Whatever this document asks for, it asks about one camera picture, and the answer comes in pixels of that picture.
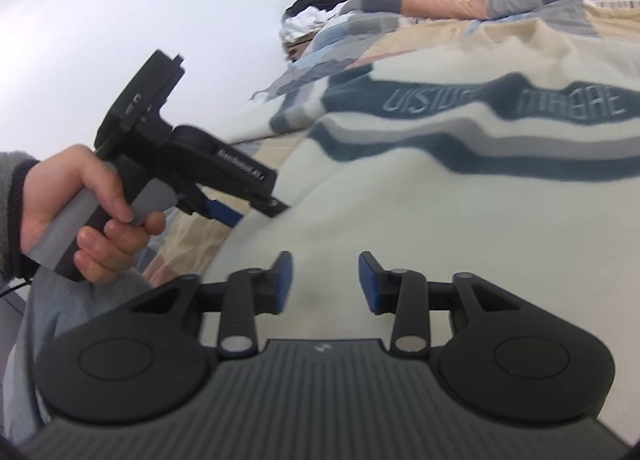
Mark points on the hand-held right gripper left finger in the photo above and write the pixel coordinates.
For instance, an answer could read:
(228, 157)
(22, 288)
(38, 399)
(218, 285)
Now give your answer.
(285, 285)

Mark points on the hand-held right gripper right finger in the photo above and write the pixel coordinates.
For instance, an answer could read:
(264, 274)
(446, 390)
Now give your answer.
(369, 285)

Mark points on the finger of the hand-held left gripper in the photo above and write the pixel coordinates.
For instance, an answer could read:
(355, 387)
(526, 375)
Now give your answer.
(215, 210)
(270, 205)

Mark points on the cream striped fleece sweater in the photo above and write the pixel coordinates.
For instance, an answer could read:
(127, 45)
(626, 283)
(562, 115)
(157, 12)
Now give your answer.
(450, 220)

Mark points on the pile of dark clothes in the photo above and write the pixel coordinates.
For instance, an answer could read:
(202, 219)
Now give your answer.
(320, 2)

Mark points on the person's left hand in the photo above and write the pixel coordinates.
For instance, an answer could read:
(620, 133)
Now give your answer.
(65, 174)

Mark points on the grey cloth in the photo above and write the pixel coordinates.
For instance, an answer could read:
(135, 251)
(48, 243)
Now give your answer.
(40, 320)

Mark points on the patchwork quilt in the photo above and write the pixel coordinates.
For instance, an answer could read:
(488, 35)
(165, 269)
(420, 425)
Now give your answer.
(425, 39)

